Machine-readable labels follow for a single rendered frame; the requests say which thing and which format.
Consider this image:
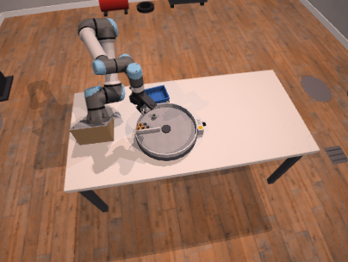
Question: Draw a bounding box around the blue crate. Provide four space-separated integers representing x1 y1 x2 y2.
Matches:
145 84 170 104

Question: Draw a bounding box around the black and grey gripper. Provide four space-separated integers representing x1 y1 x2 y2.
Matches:
129 89 147 115

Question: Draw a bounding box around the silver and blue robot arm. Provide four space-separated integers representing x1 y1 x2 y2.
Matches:
78 18 145 124

